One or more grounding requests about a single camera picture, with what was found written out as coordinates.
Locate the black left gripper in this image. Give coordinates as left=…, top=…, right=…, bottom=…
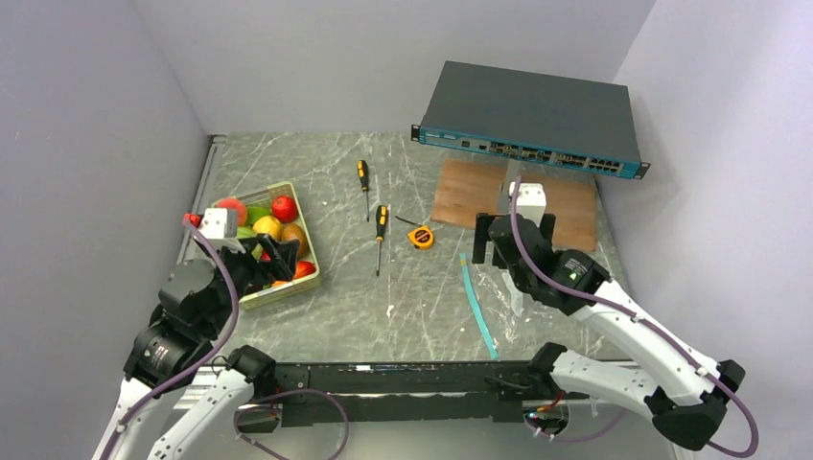
left=202, top=230, right=300, bottom=334

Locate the red pomegranate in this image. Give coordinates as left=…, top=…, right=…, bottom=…
left=293, top=260, right=316, bottom=280

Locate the brown kiwi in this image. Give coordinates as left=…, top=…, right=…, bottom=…
left=280, top=223, right=310, bottom=260

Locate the red apple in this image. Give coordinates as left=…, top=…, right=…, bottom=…
left=270, top=195, right=299, bottom=224

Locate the clear zip top bag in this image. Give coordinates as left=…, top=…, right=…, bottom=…
left=459, top=252, right=532, bottom=360

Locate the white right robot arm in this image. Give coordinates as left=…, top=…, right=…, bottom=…
left=472, top=213, right=745, bottom=450

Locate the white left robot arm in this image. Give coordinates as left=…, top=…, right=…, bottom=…
left=94, top=229, right=300, bottom=459

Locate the yellow lemon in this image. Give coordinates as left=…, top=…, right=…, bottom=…
left=252, top=216, right=284, bottom=241

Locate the green cabbage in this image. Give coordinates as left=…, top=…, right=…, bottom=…
left=236, top=226, right=256, bottom=240

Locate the green plastic basket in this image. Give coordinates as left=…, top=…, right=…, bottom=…
left=229, top=181, right=321, bottom=311

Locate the wooden board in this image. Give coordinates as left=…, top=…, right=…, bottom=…
left=430, top=158, right=597, bottom=252

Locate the yellow tape measure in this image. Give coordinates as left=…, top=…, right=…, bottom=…
left=407, top=225, right=435, bottom=250

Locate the lower yellow black screwdriver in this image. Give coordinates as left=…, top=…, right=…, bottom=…
left=375, top=204, right=389, bottom=276

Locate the yellow black screwdriver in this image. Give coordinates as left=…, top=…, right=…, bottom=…
left=357, top=160, right=369, bottom=220
left=375, top=204, right=389, bottom=276

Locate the upper yellow black screwdriver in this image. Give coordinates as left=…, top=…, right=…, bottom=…
left=357, top=160, right=369, bottom=220

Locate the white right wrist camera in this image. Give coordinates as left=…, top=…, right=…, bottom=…
left=508, top=181, right=547, bottom=226

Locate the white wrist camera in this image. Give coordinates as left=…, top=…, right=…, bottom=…
left=197, top=207, right=238, bottom=242
left=508, top=181, right=547, bottom=226

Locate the metal switch stand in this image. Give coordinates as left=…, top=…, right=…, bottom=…
left=498, top=160, right=521, bottom=214

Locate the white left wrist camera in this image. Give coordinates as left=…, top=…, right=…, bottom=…
left=197, top=207, right=238, bottom=242

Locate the teal network switch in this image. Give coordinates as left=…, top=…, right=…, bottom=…
left=410, top=60, right=650, bottom=180

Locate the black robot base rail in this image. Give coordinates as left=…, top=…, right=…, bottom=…
left=212, top=360, right=592, bottom=427

